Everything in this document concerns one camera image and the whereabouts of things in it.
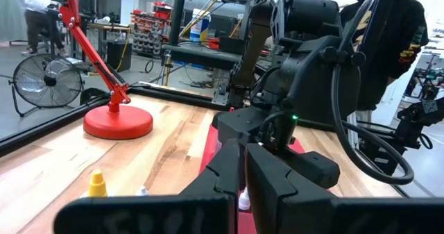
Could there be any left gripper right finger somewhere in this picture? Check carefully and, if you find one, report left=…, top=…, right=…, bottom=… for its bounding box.
left=244, top=142, right=444, bottom=234

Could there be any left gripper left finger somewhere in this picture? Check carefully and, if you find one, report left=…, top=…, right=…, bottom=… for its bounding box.
left=53, top=138, right=241, bottom=234

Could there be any large yellow food colouring bottle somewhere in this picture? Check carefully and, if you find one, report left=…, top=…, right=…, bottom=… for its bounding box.
left=80, top=169, right=115, bottom=199

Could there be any pink translucent plastic bin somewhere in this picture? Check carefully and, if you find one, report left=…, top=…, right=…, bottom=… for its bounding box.
left=199, top=122, right=307, bottom=234

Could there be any black side table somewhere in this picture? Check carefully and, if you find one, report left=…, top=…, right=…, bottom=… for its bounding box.
left=161, top=43, right=244, bottom=72

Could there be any blue white canister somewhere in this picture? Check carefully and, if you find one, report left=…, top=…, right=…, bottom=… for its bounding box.
left=189, top=8, right=211, bottom=43

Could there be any red desk lamp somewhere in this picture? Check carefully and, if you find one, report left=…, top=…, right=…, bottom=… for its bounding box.
left=58, top=0, right=154, bottom=140

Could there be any parts shelf with red bins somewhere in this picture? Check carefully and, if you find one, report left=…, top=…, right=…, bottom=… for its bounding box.
left=130, top=0, right=173, bottom=58

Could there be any black floor fan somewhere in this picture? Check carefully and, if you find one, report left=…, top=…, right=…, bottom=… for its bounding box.
left=8, top=55, right=85, bottom=119

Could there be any yellow cable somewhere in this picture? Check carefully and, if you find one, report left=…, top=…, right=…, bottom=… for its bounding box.
left=164, top=54, right=173, bottom=87

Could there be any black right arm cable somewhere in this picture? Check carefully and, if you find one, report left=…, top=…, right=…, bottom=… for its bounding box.
left=329, top=0, right=416, bottom=186

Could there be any black post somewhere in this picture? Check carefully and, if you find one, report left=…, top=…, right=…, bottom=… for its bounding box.
left=169, top=0, right=189, bottom=47

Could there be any black aluminium table frame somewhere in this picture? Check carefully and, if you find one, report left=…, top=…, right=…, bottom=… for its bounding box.
left=0, top=82, right=410, bottom=199

